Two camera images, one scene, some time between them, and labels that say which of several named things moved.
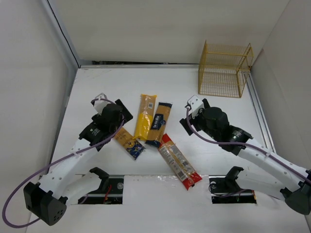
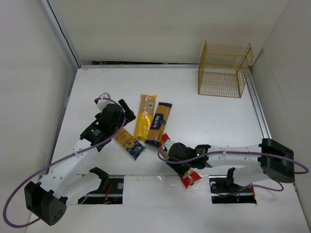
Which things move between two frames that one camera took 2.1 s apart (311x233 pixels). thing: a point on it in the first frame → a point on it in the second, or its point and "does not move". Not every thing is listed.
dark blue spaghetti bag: x=158 y=123 does not move
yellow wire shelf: x=224 y=69 does not move
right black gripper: x=185 y=124 → x=182 y=170
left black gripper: x=126 y=112 does not move
